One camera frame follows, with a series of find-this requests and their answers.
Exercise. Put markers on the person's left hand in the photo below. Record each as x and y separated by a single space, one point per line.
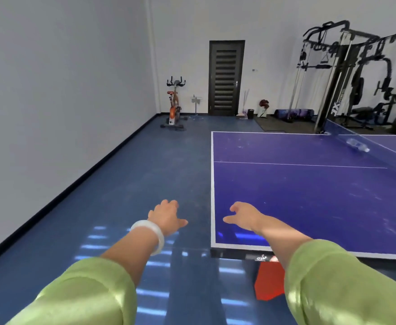
165 220

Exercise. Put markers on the person's right hand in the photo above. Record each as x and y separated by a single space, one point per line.
248 218

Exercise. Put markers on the clear plastic water bottle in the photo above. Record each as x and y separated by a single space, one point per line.
357 144

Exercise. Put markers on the blue table tennis table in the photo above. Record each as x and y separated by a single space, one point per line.
302 199

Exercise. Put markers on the dark table tennis net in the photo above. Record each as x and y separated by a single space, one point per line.
380 152

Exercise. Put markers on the dark floor mat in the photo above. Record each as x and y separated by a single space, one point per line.
286 126

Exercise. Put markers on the black trash bin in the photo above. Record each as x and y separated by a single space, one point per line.
250 114

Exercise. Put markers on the white broom and dustpan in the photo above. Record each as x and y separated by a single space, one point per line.
243 111

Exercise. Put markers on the orange exercise bike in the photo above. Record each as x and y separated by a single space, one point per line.
174 111

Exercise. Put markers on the blue rolled exercise mat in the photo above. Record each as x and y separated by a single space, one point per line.
284 114

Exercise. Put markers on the green right sleeve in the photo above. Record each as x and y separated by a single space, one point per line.
336 287

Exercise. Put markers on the purple rolled exercise mat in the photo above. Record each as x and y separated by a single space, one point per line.
304 114

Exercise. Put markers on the grey metal stand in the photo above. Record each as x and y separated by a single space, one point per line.
196 99

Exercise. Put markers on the dark slatted door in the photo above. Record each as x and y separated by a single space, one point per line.
226 77

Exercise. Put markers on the black net post clamp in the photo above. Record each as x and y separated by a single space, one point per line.
327 126

